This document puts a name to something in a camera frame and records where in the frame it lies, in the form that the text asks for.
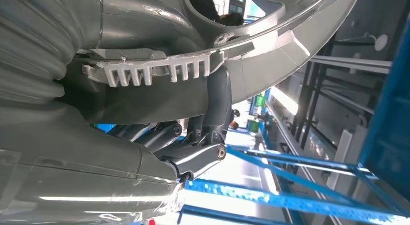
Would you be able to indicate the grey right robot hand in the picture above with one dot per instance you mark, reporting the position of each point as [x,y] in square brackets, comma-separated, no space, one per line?
[64,172]

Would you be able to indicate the blue metal shelf rack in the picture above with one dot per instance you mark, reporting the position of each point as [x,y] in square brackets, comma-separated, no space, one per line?
[288,201]

